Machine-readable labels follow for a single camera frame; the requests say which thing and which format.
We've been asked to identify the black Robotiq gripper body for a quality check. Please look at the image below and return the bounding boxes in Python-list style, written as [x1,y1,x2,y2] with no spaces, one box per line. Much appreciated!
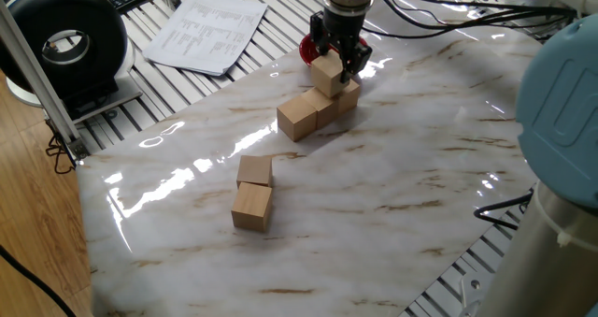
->
[320,8,368,51]

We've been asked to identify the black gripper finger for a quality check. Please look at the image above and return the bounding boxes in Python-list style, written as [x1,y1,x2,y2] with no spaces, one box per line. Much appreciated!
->
[336,35,374,85]
[309,11,333,57]

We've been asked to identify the light wooden cube block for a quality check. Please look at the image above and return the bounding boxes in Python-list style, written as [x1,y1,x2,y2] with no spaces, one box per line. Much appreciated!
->
[335,78,362,116]
[276,95,319,143]
[310,50,351,99]
[230,181,274,233]
[302,87,340,130]
[235,154,274,189]

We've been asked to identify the white printed paper stack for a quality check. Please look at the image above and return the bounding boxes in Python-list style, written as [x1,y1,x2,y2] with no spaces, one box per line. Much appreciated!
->
[142,0,269,78]

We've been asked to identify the red glossy bowl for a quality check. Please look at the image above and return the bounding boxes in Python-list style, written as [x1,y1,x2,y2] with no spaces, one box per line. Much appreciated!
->
[298,32,371,68]

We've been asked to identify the white marble pattern board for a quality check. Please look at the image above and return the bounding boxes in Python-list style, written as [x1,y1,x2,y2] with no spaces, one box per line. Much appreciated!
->
[76,0,546,317]

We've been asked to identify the black wrist cable with plug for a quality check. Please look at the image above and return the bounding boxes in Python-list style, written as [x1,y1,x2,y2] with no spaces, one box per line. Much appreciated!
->
[362,7,576,41]

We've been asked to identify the black ring shaped device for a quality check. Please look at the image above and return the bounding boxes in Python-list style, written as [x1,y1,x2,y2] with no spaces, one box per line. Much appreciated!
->
[0,0,144,124]

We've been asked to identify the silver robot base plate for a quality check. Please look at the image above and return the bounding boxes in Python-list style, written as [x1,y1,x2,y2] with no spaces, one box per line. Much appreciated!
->
[459,272,499,317]

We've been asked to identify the thin black hanging cable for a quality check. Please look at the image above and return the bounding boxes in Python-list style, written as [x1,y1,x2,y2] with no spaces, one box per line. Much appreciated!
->
[44,120,78,176]

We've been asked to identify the thick black floor cable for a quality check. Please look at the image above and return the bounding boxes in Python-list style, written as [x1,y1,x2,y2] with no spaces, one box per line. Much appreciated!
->
[0,242,78,317]

